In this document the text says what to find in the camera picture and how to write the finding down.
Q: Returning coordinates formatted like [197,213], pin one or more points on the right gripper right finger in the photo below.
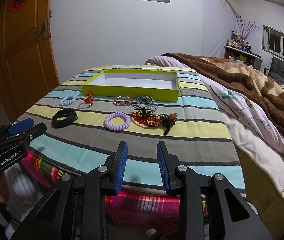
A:
[167,165]

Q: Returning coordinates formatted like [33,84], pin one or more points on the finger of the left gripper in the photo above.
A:
[21,126]
[35,131]

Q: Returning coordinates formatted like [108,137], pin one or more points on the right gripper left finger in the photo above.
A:
[116,168]

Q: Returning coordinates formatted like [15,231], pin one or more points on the black fitness band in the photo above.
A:
[64,118]

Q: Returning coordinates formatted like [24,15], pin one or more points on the small red knot charm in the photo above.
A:
[89,99]

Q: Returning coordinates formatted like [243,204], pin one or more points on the pink rhinestone hair clip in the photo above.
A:
[123,101]

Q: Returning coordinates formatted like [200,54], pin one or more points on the black tie with flower bead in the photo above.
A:
[142,112]

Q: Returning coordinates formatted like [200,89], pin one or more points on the striped cloth cover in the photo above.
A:
[199,138]

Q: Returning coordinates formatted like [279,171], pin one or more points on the wooden door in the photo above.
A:
[27,67]

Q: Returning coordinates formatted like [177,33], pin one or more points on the lime green cardboard tray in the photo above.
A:
[158,84]

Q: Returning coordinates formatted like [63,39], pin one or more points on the pink floral quilt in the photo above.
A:
[258,142]

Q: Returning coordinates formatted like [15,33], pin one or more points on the cluttered shelf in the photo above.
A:
[241,51]

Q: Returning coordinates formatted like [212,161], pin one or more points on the brown plush blanket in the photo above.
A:
[250,82]

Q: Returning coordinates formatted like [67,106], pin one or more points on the black office chair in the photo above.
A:
[276,70]

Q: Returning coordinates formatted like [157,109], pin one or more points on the purple blossom branches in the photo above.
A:
[246,28]

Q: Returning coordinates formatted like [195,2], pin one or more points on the window with bars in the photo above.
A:
[273,41]

